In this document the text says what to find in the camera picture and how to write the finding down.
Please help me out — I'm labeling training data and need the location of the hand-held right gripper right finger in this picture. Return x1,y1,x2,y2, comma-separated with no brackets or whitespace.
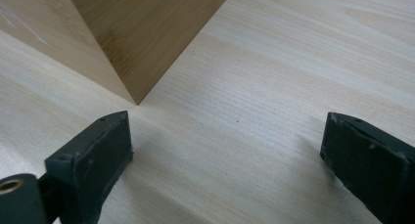
319,112,415,224

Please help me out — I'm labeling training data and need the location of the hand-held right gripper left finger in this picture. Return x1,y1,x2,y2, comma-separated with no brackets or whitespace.
44,110,135,224

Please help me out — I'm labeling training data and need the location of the wooden box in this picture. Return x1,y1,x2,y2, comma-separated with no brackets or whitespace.
0,0,236,106

